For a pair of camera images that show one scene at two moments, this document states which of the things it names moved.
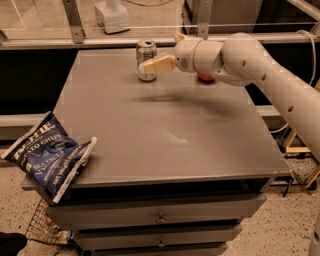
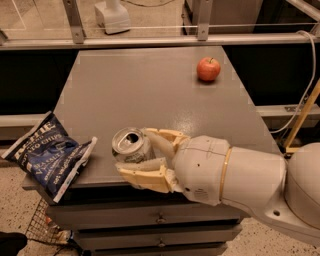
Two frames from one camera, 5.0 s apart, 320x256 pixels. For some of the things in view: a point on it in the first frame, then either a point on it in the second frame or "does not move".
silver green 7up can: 146,49 → 130,145
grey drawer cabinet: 177,163 does not move
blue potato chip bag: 50,159 does not move
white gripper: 184,55 → 201,166
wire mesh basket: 42,228 does not move
